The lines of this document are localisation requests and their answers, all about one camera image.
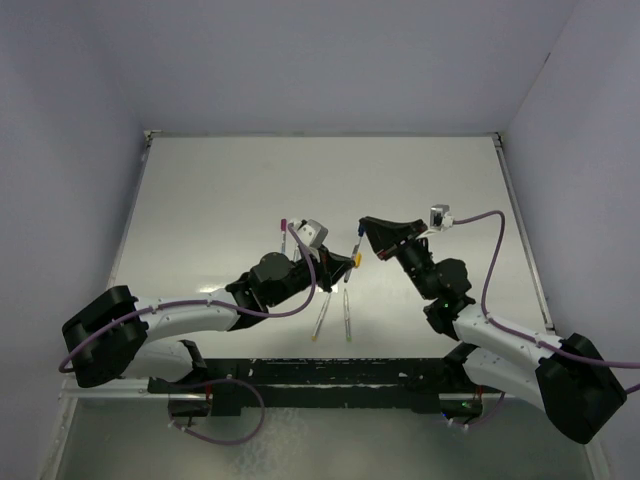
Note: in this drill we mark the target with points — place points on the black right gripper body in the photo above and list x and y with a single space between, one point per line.
414 257

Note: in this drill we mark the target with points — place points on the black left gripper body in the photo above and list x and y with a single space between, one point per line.
300 278

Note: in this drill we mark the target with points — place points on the blue marker pen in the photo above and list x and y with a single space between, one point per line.
354 255

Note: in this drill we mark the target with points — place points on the magenta marker pen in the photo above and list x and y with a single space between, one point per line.
283 240

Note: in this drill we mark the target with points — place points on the green marker pen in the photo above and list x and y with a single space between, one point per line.
347 315

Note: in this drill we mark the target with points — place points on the yellow marker pen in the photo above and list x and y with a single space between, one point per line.
321 316

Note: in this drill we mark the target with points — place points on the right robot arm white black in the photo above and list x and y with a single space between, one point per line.
566 378

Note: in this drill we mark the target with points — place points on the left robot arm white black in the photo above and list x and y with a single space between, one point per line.
119 335

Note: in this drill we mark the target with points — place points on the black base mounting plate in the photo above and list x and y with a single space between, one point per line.
223 387

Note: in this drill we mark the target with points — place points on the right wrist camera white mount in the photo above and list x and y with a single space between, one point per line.
440 218

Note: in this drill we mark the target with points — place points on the aluminium rail right table edge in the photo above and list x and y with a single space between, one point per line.
499 147

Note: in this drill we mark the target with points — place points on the aluminium rail front edge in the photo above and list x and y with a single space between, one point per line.
116 389

